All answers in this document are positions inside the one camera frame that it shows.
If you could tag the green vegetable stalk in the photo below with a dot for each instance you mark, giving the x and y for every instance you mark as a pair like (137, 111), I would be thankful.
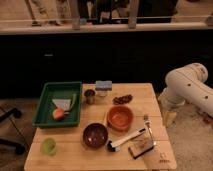
(74, 96)

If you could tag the orange peach fruit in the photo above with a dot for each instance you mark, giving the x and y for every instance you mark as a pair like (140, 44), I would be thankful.
(58, 114)

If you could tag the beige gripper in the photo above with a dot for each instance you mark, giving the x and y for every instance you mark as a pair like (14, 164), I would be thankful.
(168, 117)

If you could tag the blue grey sponge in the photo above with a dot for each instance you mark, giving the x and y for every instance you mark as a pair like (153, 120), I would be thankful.
(103, 85)

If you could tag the small metal cup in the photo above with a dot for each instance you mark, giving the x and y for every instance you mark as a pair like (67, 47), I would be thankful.
(90, 96)

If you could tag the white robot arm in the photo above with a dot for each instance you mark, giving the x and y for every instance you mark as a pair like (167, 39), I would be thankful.
(186, 84)

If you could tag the dark purple bowl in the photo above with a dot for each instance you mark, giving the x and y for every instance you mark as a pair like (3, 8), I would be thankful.
(95, 135)

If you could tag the green plastic cup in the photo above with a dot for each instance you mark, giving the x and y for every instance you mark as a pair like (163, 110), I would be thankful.
(48, 146)

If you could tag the dark purple grape bunch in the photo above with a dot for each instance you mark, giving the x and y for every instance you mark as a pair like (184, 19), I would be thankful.
(122, 99)

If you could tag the grey cloth piece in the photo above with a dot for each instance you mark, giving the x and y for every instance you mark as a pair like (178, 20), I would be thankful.
(62, 103)

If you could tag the green plastic tray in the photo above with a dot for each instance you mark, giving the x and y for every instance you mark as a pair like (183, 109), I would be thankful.
(59, 95)

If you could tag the small glass jar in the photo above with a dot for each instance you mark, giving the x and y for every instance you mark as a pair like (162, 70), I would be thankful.
(101, 93)

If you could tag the black office chair base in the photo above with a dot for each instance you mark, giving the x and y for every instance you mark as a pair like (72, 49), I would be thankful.
(9, 115)

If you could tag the orange ceramic bowl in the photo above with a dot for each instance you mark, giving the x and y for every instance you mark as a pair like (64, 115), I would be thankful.
(120, 117)

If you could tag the silver fork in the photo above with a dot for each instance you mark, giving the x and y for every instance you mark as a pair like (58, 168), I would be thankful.
(147, 123)

